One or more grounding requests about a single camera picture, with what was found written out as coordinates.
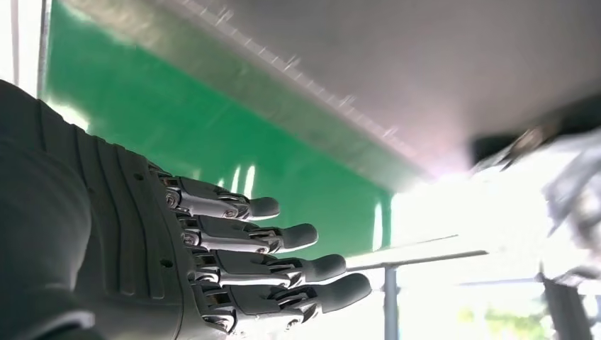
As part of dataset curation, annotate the white mailer parcel black print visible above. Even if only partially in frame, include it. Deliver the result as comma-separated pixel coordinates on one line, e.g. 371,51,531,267
469,126,601,287

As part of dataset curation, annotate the green conveyor belt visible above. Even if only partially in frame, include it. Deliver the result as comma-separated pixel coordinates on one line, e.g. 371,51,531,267
44,0,393,259

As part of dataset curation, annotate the black inbound scanner machine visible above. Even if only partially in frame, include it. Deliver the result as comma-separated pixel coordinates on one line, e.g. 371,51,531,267
183,0,601,179

